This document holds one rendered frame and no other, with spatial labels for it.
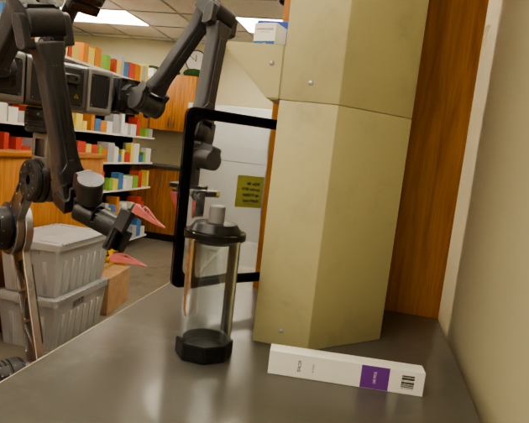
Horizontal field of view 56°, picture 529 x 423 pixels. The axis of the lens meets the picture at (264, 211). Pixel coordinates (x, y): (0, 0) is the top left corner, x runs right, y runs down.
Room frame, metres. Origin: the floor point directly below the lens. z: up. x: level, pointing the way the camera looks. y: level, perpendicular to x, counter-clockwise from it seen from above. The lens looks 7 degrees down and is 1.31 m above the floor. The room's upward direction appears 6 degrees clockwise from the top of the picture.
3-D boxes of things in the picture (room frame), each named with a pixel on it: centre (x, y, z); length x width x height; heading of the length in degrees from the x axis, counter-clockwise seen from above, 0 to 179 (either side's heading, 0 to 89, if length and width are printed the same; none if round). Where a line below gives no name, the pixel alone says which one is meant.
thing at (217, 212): (0.85, 0.08, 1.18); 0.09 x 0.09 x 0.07
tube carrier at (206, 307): (0.85, 0.08, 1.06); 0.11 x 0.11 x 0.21
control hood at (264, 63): (1.10, 0.02, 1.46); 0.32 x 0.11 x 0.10; 168
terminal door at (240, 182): (1.15, 0.07, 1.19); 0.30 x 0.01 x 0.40; 126
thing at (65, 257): (3.05, 1.27, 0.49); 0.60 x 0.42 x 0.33; 168
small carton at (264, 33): (1.06, 0.03, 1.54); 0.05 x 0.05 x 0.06; 63
